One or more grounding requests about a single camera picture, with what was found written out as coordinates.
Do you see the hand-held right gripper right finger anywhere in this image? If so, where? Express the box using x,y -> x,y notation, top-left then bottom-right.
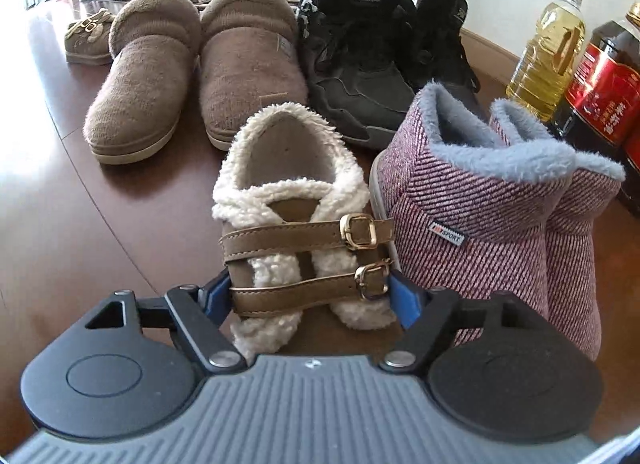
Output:
378,269 -> 546,374

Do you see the yellow cooking oil bottle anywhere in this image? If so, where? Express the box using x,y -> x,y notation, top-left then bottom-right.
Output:
505,0 -> 587,123

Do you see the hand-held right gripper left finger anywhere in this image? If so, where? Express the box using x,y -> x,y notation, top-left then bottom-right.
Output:
84,269 -> 250,374

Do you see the black high-top sneaker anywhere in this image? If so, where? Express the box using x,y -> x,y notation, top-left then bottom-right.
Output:
414,0 -> 482,119
297,0 -> 420,149

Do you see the tan fleece buckle shoe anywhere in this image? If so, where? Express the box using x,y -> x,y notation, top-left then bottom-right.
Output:
212,101 -> 401,365
64,7 -> 117,66

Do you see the taupe knit slipper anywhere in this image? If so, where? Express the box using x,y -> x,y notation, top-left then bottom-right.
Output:
81,0 -> 202,165
199,0 -> 310,152

